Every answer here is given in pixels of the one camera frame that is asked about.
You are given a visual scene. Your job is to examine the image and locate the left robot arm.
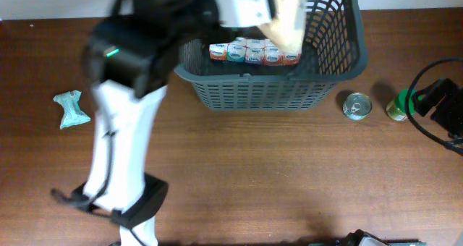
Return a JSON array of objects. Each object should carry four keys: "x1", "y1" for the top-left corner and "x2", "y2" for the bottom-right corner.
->
[{"x1": 51, "y1": 0, "x2": 276, "y2": 245}]

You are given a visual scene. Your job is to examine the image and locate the Kleenex tissue multipack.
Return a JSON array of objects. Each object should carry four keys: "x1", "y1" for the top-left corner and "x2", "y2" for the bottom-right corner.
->
[{"x1": 209, "y1": 37, "x2": 302, "y2": 67}]

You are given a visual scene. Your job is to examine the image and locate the silver tin can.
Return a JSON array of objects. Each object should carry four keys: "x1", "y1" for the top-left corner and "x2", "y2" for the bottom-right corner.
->
[{"x1": 343, "y1": 93, "x2": 373, "y2": 121}]

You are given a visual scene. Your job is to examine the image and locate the teal wet wipes packet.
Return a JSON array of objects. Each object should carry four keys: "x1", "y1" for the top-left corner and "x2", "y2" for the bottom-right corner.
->
[{"x1": 53, "y1": 90, "x2": 90, "y2": 130}]

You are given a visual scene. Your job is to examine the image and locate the green lidded glass jar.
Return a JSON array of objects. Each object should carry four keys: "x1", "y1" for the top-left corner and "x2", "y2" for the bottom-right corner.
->
[{"x1": 386, "y1": 89, "x2": 408, "y2": 122}]

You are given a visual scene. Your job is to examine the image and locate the grey plastic shopping basket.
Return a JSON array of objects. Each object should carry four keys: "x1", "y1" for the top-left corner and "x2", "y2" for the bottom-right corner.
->
[{"x1": 174, "y1": 0, "x2": 368, "y2": 111}]

